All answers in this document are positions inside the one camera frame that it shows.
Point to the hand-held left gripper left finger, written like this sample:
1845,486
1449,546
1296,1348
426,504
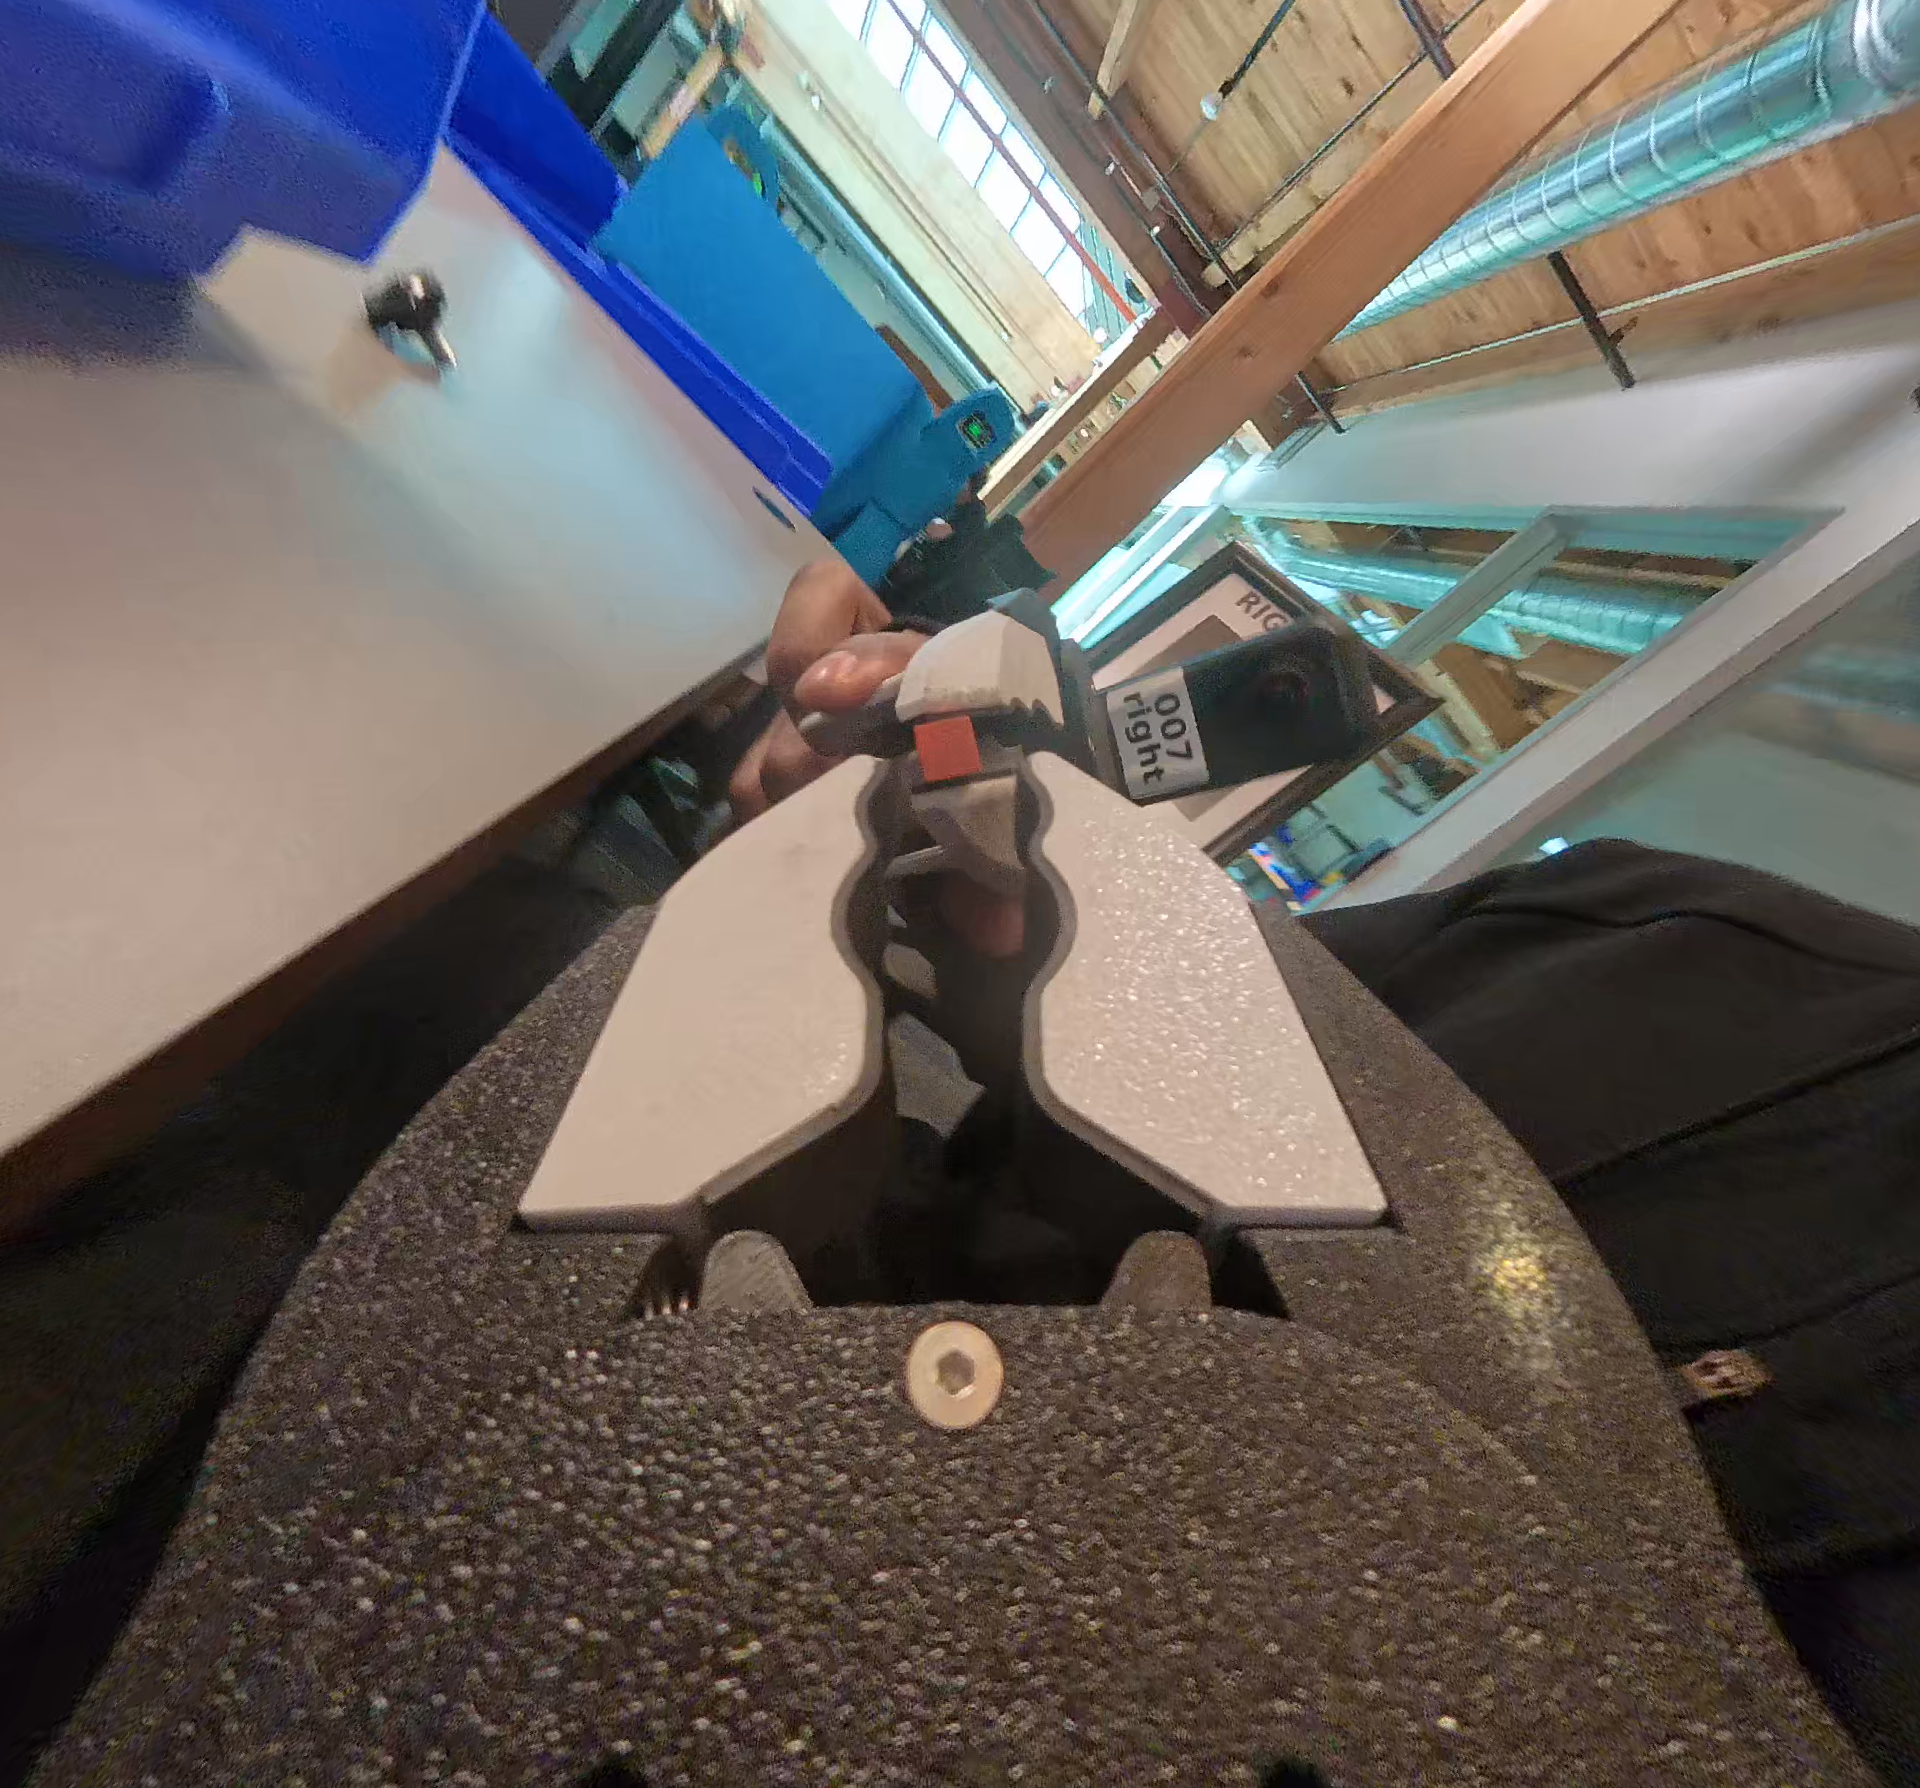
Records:
705,1038

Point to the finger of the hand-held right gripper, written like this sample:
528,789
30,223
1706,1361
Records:
971,821
973,670

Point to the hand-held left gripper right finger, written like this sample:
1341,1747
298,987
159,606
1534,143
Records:
1184,1023

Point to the small red cube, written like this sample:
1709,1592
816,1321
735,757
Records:
943,750

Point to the large blue plastic bin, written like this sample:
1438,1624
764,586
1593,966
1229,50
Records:
224,49

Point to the framed marker sign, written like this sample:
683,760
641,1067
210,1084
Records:
1184,631

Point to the light blue panel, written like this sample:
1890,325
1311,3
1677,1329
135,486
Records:
751,289

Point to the small black metal part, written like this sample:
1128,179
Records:
403,312

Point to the wooden post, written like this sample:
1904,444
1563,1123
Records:
1351,259

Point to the spiral metal duct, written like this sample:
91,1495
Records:
1650,123

